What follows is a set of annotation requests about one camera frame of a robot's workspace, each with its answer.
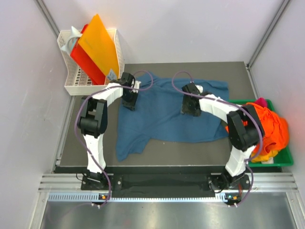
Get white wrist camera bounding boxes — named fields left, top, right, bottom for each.
left=193, top=84, right=203, bottom=95
left=132, top=81, right=141, bottom=93

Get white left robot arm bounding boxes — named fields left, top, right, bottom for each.
left=77, top=72, right=141, bottom=190

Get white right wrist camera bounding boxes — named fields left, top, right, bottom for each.
left=193, top=84, right=203, bottom=95

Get white perforated plastic basket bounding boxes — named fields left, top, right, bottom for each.
left=61, top=29, right=125, bottom=96

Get red plastic board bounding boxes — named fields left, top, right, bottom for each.
left=70, top=22, right=106, bottom=85

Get orange t shirt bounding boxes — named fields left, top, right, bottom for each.
left=246, top=102, right=289, bottom=155

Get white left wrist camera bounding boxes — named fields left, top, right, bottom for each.
left=132, top=81, right=141, bottom=93

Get orange plastic board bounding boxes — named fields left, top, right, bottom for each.
left=78, top=14, right=120, bottom=85

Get blue t shirt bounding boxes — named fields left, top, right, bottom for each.
left=116, top=73, right=228, bottom=161

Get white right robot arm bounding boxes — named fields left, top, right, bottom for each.
left=181, top=82, right=264, bottom=189

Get pink t shirt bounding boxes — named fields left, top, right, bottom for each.
left=254, top=97, right=268, bottom=108

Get green plastic bin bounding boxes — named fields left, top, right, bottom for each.
left=230, top=99, right=294, bottom=167

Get yellow t shirt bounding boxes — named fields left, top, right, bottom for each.
left=251, top=151, right=278, bottom=164

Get light blue plastic ring tool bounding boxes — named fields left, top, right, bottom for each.
left=60, top=26, right=82, bottom=55

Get grey slotted cable duct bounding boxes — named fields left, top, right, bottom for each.
left=48, top=192, right=227, bottom=203

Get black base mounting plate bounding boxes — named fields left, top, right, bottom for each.
left=87, top=166, right=250, bottom=198

